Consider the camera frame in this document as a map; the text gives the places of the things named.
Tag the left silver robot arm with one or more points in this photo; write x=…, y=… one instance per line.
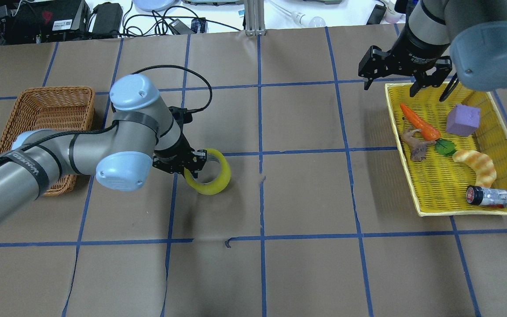
x=144, y=133

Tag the black computer box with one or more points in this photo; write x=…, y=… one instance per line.
x=49, y=21

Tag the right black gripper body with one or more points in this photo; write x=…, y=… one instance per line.
x=415, y=49

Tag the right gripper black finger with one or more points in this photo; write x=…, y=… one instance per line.
x=367, y=83

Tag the yellow tape roll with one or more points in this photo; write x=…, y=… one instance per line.
x=214, y=176

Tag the toy croissant bread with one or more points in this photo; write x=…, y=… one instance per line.
x=480, y=163

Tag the brown wicker basket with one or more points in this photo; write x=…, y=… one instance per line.
x=67, y=108

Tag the blue plastic plate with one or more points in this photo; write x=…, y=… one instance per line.
x=153, y=5

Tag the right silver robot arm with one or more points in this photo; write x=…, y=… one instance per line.
x=466, y=37

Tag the aluminium frame post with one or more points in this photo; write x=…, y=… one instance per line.
x=254, y=19

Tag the white light bulb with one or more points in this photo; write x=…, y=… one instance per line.
x=301, y=19

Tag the black power adapter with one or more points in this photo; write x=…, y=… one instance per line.
x=107, y=20

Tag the purple foam block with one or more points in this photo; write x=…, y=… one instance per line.
x=463, y=120

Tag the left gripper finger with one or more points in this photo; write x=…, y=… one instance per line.
x=201, y=156
x=191, y=173

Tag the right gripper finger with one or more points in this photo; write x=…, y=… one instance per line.
x=416, y=87

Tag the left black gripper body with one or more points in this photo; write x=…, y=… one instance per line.
x=177, y=152

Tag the yellow woven basket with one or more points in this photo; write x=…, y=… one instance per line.
x=438, y=184

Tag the orange toy carrot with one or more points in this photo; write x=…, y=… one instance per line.
x=428, y=131

